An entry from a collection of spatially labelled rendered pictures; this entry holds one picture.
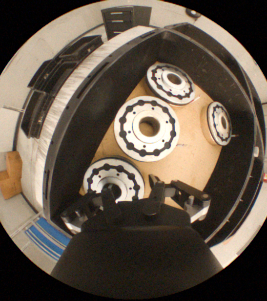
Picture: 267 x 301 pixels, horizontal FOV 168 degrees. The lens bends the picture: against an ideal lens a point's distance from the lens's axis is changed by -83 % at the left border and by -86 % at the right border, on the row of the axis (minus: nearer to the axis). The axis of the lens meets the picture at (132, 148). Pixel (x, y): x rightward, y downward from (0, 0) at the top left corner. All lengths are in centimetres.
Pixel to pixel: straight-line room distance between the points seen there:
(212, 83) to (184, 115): 12
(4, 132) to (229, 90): 307
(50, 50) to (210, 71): 306
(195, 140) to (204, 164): 6
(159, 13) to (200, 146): 348
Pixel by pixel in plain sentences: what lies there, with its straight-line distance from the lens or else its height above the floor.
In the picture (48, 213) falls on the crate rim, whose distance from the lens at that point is 15.
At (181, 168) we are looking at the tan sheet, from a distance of 19.
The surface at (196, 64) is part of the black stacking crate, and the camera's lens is 25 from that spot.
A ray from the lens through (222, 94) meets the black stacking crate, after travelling 28.
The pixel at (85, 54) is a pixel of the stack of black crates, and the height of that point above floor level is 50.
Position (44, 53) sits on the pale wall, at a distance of 302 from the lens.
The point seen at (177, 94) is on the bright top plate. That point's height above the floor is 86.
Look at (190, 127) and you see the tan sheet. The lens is 20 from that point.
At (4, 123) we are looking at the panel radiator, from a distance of 280.
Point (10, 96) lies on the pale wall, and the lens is 281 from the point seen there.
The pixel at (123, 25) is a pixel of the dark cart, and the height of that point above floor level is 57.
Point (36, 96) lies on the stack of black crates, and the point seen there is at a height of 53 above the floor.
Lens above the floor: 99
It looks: 87 degrees down
